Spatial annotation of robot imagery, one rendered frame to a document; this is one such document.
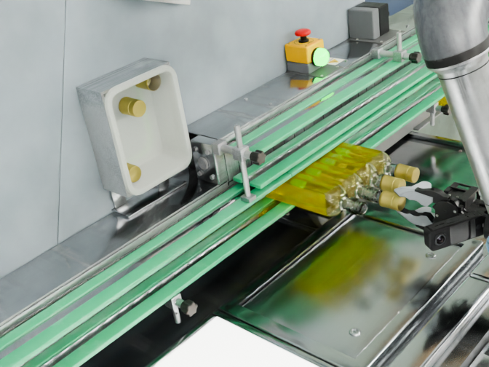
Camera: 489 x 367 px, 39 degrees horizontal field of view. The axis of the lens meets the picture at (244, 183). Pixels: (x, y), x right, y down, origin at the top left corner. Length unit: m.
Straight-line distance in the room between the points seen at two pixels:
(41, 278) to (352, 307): 0.59
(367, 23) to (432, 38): 0.90
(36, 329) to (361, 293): 0.62
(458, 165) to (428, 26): 0.93
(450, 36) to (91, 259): 0.73
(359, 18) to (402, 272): 0.77
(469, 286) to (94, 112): 0.79
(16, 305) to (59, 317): 0.08
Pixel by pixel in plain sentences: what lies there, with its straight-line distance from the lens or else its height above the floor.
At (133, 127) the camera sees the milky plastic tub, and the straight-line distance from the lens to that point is 1.40.
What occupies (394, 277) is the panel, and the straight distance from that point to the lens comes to 1.43.
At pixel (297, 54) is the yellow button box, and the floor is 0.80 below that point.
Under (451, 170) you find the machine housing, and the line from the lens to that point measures 1.88.
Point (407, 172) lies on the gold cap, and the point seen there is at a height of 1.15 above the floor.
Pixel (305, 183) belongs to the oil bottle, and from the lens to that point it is 1.46.
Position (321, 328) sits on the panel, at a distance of 1.32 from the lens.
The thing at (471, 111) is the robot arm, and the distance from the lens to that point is 1.05.
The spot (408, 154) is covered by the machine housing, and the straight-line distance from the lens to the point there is 1.97.
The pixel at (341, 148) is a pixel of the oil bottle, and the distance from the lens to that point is 1.60.
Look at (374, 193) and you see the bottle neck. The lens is 1.44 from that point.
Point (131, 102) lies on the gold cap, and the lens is 1.34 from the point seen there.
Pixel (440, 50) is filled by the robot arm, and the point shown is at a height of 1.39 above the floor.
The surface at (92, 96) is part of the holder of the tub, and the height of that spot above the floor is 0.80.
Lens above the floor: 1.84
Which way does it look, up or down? 40 degrees down
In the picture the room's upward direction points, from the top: 107 degrees clockwise
